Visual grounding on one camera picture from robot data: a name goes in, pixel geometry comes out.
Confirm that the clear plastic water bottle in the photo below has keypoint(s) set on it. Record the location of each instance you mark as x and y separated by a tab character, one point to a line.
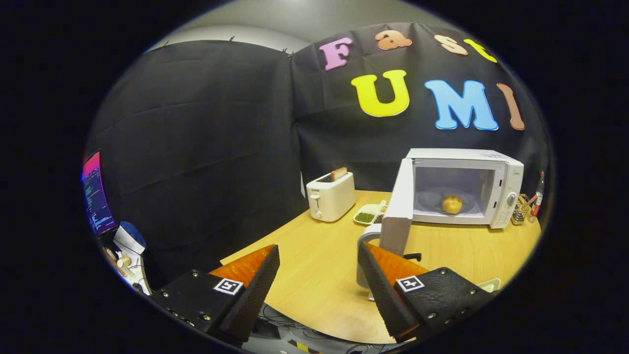
536	201

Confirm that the golden bread roll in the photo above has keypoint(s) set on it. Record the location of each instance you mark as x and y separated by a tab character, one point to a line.
452	204

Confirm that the computer monitor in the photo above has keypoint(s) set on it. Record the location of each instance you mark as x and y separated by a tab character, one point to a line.
96	196

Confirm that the white divided dish with beans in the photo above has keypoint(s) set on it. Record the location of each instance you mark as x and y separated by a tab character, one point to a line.
364	217

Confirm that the white and blue cap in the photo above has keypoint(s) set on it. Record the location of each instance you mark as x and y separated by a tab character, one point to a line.
130	238

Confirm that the white microwave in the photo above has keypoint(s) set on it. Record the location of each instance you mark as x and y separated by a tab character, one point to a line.
511	172

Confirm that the white square plate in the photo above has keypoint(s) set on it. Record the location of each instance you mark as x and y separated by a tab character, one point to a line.
489	284

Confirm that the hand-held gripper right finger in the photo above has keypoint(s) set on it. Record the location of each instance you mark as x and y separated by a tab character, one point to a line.
383	295

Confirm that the white toaster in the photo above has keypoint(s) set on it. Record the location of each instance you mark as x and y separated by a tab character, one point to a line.
334	201

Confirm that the toast slice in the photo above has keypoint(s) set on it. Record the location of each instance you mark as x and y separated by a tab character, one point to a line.
339	173

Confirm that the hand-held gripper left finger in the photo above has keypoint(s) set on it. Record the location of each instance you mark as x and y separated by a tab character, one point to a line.
255	290

